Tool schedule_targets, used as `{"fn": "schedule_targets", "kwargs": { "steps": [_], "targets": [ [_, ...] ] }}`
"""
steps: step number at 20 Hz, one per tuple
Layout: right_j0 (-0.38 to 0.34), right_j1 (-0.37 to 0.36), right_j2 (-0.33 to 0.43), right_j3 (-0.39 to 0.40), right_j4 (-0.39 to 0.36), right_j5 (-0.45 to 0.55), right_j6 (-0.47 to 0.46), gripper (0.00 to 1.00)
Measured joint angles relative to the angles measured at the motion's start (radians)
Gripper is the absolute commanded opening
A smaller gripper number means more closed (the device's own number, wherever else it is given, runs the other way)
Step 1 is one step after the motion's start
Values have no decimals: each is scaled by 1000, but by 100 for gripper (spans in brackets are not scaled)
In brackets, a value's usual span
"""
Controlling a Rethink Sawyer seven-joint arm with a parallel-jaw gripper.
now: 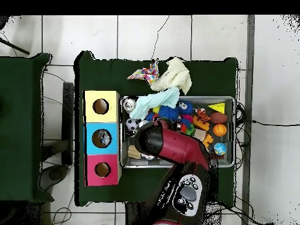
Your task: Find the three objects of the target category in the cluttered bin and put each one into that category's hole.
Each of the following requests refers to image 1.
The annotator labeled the mint green knitted cloth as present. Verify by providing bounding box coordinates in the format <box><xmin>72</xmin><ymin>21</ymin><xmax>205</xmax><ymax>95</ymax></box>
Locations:
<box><xmin>129</xmin><ymin>86</ymin><xmax>181</xmax><ymax>121</ymax></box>

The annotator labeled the colourful patterned cloth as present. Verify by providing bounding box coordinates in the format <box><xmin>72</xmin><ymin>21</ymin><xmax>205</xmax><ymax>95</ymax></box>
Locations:
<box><xmin>127</xmin><ymin>58</ymin><xmax>161</xmax><ymax>86</ymax></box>

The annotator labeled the cream knitted cloth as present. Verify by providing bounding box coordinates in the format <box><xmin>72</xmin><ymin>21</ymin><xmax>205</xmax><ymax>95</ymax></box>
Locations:
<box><xmin>149</xmin><ymin>57</ymin><xmax>193</xmax><ymax>96</ymax></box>

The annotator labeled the shallow clear mesh bin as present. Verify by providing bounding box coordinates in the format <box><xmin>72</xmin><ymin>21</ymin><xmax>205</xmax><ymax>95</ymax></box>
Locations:
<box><xmin>119</xmin><ymin>96</ymin><xmax>236</xmax><ymax>169</ymax></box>

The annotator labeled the wooden box with three holes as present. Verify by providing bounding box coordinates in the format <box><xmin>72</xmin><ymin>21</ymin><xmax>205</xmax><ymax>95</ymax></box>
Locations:
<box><xmin>83</xmin><ymin>90</ymin><xmax>122</xmax><ymax>187</ymax></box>

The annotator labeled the black and white soccer ball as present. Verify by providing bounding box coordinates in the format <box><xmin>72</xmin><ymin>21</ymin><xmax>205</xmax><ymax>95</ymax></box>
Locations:
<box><xmin>125</xmin><ymin>117</ymin><xmax>141</xmax><ymax>132</ymax></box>

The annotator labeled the blue spiky rubber ball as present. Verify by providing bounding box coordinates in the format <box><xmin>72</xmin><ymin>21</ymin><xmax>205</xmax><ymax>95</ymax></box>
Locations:
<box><xmin>158</xmin><ymin>105</ymin><xmax>180</xmax><ymax>122</ymax></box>

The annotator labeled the crushed silver drink can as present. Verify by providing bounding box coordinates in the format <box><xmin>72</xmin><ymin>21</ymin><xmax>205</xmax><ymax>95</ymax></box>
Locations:
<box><xmin>122</xmin><ymin>98</ymin><xmax>135</xmax><ymax>113</ymax></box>

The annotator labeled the flat wooden block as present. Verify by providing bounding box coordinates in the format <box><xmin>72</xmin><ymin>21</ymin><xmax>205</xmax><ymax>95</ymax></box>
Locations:
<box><xmin>127</xmin><ymin>145</ymin><xmax>142</xmax><ymax>159</ymax></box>

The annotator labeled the blue fuzzy googly-eyed toy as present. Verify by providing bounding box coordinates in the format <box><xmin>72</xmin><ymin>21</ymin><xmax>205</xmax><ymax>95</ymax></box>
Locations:
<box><xmin>177</xmin><ymin>100</ymin><xmax>194</xmax><ymax>115</ymax></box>

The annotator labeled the brown toy football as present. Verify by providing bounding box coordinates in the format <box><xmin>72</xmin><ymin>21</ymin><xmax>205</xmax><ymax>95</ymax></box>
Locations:
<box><xmin>209</xmin><ymin>111</ymin><xmax>229</xmax><ymax>125</ymax></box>

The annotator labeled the small orange basketball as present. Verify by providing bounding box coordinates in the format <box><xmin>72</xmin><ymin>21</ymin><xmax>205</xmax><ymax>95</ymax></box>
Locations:
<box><xmin>213</xmin><ymin>124</ymin><xmax>228</xmax><ymax>138</ymax></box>

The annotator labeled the dark green table cloth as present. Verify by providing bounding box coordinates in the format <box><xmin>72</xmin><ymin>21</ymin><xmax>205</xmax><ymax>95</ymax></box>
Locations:
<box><xmin>0</xmin><ymin>51</ymin><xmax>53</xmax><ymax>203</ymax></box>
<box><xmin>74</xmin><ymin>50</ymin><xmax>239</xmax><ymax>207</ymax></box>

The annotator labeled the black panel stand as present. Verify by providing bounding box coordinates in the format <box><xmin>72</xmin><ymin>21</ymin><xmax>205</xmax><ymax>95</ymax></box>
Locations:
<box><xmin>62</xmin><ymin>81</ymin><xmax>75</xmax><ymax>166</ymax></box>

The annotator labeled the grey stand base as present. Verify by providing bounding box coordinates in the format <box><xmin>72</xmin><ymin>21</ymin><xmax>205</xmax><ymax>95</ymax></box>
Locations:
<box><xmin>39</xmin><ymin>163</ymin><xmax>70</xmax><ymax>192</ymax></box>

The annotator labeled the black cable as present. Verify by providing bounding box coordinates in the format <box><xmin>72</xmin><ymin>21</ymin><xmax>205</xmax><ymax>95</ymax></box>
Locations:
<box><xmin>250</xmin><ymin>119</ymin><xmax>300</xmax><ymax>127</ymax></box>

